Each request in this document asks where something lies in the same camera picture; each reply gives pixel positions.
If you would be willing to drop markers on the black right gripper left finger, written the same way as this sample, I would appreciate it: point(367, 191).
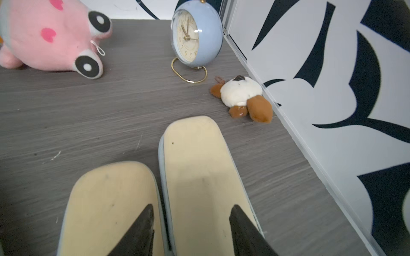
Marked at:
point(139, 238)

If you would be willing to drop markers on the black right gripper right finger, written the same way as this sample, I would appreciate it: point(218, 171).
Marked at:
point(247, 240)

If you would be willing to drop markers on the brown white plush toy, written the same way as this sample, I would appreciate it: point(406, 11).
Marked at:
point(243, 96)

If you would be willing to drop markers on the blue alarm clock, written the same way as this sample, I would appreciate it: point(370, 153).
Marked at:
point(196, 36)

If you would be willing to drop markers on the pink plush toy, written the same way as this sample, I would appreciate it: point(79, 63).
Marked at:
point(53, 36)

